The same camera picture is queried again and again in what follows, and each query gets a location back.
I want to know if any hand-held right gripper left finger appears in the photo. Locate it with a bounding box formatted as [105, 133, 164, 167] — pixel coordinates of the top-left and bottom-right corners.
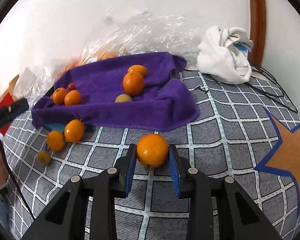
[21, 144, 138, 240]

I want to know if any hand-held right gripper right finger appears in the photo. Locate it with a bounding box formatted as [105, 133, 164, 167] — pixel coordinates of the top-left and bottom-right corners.
[168, 144, 283, 240]

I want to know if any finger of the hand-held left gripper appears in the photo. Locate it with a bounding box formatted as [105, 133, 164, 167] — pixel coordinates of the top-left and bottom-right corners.
[0, 98, 30, 133]

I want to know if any orange tangerine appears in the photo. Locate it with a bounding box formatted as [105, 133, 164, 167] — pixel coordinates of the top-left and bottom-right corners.
[52, 87, 69, 105]
[64, 119, 86, 142]
[136, 134, 169, 168]
[122, 72, 145, 96]
[128, 65, 148, 77]
[46, 130, 66, 152]
[64, 90, 82, 106]

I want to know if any small dull orange fruit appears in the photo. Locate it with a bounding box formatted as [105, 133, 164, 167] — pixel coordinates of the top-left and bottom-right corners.
[37, 150, 52, 165]

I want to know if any yellow-green small fruit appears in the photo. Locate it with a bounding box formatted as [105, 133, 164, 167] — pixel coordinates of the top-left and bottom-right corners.
[115, 94, 133, 103]

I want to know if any purple towel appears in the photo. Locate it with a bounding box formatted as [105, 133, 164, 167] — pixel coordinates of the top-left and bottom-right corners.
[31, 52, 200, 132]

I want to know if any wooden chair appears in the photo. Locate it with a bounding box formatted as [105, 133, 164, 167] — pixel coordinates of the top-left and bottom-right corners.
[1, 75, 20, 98]

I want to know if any white plastic bag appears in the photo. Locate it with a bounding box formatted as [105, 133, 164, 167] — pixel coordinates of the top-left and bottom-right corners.
[15, 66, 40, 95]

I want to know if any grey checked blanket with star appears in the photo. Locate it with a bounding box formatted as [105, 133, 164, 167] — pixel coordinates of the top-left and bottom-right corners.
[0, 69, 300, 240]

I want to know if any pile of bagged oranges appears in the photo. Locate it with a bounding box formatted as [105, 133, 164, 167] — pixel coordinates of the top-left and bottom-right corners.
[65, 51, 119, 74]

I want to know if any white crumpled cloth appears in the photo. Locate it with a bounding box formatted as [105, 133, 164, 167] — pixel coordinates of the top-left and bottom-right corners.
[197, 26, 254, 84]

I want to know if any large clear plastic bag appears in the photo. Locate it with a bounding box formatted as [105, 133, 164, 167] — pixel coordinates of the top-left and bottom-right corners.
[27, 5, 199, 100]

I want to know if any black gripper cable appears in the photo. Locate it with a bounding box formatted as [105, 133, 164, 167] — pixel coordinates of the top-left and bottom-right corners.
[0, 97, 37, 219]

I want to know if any brown wooden door frame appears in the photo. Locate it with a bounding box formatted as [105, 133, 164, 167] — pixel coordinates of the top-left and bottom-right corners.
[246, 0, 267, 67]

